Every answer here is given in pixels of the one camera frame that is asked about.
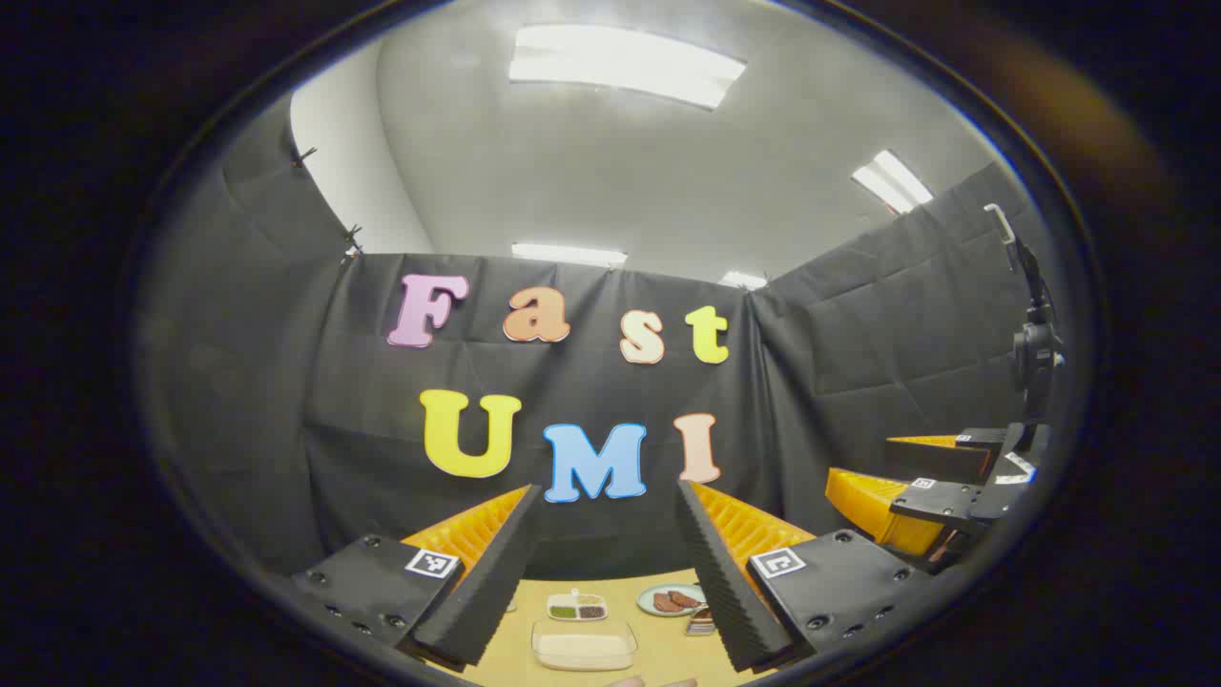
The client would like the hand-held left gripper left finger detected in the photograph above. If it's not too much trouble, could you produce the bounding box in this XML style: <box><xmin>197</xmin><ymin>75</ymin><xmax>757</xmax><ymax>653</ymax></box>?
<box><xmin>291</xmin><ymin>485</ymin><xmax>543</xmax><ymax>667</ymax></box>

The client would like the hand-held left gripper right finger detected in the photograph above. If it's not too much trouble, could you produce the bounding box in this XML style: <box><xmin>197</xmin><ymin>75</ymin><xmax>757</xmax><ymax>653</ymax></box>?
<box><xmin>675</xmin><ymin>479</ymin><xmax>934</xmax><ymax>675</ymax></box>

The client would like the clear rice container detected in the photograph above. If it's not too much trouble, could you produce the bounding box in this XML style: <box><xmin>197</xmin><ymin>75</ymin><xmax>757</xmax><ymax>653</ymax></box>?
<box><xmin>531</xmin><ymin>617</ymin><xmax>639</xmax><ymax>673</ymax></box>

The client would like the pale green plate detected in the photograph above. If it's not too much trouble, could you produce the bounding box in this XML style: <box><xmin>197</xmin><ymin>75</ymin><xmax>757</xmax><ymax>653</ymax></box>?
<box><xmin>636</xmin><ymin>583</ymin><xmax>708</xmax><ymax>618</ymax></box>

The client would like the white divided bean dish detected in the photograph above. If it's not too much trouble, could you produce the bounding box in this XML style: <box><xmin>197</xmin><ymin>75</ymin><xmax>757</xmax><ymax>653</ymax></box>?
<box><xmin>547</xmin><ymin>589</ymin><xmax>610</xmax><ymax>623</ymax></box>

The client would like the large ceiling light panel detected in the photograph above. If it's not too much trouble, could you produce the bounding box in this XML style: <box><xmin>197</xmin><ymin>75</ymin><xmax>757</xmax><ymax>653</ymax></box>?
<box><xmin>507</xmin><ymin>23</ymin><xmax>748</xmax><ymax>112</ymax></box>

